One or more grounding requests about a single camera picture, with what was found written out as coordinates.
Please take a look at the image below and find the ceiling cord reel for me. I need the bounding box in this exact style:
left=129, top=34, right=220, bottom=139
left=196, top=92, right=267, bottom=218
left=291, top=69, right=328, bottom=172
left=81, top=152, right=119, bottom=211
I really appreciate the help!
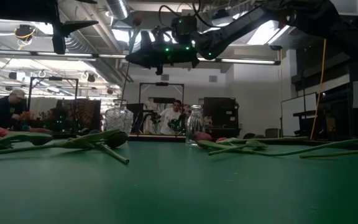
left=13, top=24, right=37, bottom=50

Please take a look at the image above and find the small clear bottle vase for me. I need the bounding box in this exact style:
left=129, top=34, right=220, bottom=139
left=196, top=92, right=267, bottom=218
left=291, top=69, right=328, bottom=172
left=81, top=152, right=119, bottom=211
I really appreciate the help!
left=185, top=105, right=206, bottom=147

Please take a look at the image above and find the green table mat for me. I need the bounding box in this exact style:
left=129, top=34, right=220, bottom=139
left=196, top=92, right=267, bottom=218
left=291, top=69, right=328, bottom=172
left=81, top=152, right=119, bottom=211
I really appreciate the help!
left=0, top=139, right=358, bottom=224

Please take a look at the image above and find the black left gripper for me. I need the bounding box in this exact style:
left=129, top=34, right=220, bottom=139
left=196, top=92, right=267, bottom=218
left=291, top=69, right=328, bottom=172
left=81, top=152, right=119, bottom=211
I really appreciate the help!
left=0, top=0, right=99, bottom=55

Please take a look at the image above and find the dark patterned cloth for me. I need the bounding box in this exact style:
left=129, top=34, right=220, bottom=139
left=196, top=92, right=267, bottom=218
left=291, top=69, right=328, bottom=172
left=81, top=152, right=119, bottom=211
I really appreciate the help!
left=61, top=98, right=102, bottom=132

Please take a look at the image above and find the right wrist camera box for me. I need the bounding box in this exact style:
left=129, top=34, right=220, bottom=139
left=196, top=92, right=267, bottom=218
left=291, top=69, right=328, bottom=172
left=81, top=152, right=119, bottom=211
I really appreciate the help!
left=171, top=14, right=198, bottom=44

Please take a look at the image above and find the whiteboard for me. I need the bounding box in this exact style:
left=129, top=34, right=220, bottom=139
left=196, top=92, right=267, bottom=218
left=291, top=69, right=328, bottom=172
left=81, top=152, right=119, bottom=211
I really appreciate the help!
left=280, top=92, right=318, bottom=137

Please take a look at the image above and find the yellow hanging cable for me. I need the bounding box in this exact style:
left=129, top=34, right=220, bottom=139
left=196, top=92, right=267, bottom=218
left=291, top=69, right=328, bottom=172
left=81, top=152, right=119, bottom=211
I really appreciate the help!
left=309, top=39, right=328, bottom=140

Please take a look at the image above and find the black station frame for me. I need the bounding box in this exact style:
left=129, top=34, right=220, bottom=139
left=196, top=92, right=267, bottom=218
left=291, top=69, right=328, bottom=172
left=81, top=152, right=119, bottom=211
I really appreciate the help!
left=138, top=82, right=185, bottom=136
left=27, top=76, right=80, bottom=134

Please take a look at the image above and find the black cabinet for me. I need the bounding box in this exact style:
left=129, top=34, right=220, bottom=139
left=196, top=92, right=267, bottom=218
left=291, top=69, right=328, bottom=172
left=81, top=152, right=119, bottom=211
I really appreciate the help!
left=203, top=96, right=241, bottom=139

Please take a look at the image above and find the ribbed silver air duct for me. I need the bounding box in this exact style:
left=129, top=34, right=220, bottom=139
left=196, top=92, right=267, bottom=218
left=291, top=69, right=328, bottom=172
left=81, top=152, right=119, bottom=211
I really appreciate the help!
left=62, top=29, right=130, bottom=90

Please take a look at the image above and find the grey bin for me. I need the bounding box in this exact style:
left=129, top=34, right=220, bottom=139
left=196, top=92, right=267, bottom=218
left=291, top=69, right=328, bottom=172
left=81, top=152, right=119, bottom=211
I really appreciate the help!
left=265, top=128, right=281, bottom=139

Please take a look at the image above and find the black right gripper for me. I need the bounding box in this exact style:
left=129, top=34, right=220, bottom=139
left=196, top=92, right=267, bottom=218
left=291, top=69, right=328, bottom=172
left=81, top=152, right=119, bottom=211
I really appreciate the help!
left=125, top=26, right=200, bottom=75

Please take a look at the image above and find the textured round crystal vase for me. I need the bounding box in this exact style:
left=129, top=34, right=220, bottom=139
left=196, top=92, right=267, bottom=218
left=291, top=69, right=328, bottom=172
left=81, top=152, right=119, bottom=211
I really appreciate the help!
left=104, top=98, right=134, bottom=135

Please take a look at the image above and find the person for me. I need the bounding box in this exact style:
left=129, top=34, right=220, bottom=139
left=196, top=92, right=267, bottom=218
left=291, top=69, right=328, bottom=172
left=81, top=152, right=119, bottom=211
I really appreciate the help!
left=158, top=99, right=183, bottom=136
left=0, top=89, right=30, bottom=130

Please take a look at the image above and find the smooth silver air duct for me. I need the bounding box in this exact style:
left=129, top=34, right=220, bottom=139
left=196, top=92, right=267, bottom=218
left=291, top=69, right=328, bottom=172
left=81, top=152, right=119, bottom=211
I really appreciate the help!
left=106, top=0, right=131, bottom=21

